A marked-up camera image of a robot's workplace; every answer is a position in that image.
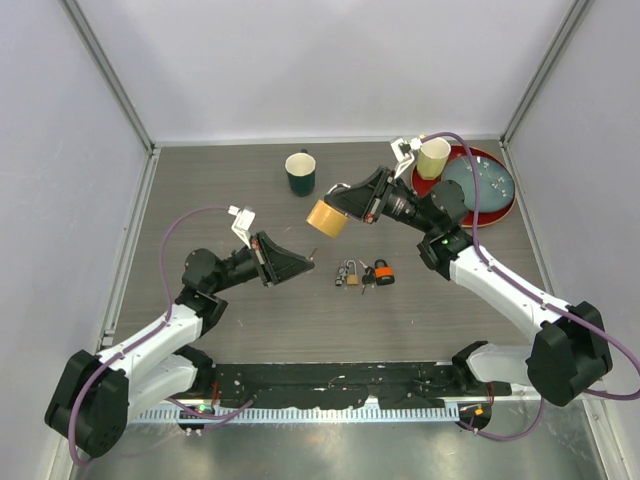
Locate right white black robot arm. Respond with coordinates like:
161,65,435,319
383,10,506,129
324,167,612,406

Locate blue ceramic plate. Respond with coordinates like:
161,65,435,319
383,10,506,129
441,155,515,213

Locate white slotted cable duct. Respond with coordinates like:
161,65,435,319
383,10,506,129
132,402,460,425

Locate small brass long-shackle padlock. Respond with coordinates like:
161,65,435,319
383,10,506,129
346,259,360,286

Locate large brass padlock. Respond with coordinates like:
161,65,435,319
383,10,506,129
306,198,348,239

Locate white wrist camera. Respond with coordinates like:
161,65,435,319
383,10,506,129
227,205,256,246
390,136,423,179

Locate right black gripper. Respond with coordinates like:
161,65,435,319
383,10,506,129
325,165,438,235

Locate yellow mug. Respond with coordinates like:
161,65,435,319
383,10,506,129
416,137,451,180

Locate black-headed keys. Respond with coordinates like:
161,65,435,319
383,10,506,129
359,260,376,294

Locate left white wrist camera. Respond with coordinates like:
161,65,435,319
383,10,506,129
227,205,256,246

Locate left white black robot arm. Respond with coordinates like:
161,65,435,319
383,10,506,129
44,231,315,458

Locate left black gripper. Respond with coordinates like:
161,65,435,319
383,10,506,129
210,231,313,295

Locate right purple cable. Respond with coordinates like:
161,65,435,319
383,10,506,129
417,131,640,442

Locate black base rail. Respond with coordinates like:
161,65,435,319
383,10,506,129
203,362,512,410

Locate orange black padlock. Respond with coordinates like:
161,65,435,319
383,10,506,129
374,259,395,286

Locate keys with panda keychain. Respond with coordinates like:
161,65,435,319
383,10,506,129
334,261,348,287

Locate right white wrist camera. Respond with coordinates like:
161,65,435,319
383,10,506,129
390,136,423,179

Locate dark green mug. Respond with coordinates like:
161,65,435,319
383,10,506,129
284,149,316,197

